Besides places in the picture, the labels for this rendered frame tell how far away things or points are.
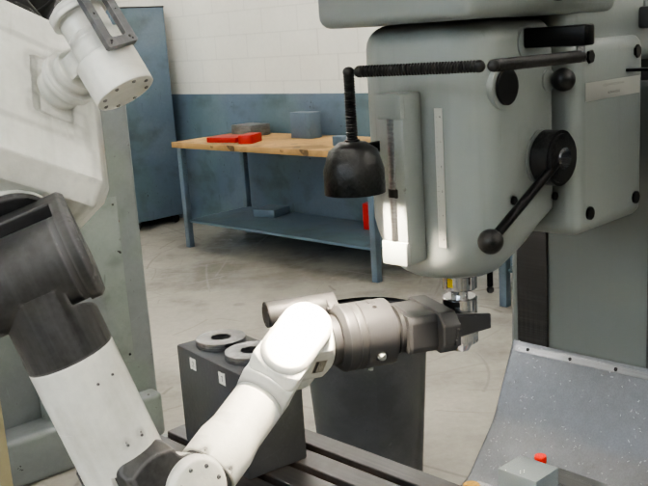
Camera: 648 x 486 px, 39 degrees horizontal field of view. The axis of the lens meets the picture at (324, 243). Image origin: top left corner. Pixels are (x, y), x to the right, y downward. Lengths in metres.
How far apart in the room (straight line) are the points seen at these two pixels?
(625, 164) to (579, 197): 0.12
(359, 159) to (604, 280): 0.64
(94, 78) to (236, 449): 0.44
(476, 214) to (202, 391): 0.70
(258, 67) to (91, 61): 6.88
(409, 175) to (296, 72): 6.42
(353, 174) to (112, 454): 0.40
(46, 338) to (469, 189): 0.51
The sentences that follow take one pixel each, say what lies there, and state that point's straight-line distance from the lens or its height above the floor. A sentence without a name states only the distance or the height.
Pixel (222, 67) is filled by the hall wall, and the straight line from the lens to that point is 8.21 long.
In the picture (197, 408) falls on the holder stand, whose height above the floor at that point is 0.99.
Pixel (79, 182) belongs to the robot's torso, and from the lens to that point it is 1.01.
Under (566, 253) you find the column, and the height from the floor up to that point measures 1.24.
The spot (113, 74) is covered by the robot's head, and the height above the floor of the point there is 1.60.
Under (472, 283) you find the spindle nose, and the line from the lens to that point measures 1.22.
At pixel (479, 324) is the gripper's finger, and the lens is 1.23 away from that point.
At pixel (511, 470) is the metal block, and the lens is 1.26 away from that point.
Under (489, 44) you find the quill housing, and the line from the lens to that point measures 1.09.
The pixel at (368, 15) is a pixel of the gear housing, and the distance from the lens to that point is 1.11.
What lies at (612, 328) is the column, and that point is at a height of 1.13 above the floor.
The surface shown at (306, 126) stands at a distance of 6.99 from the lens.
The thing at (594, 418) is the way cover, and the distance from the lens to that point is 1.58.
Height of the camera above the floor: 1.62
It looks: 13 degrees down
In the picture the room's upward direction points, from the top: 4 degrees counter-clockwise
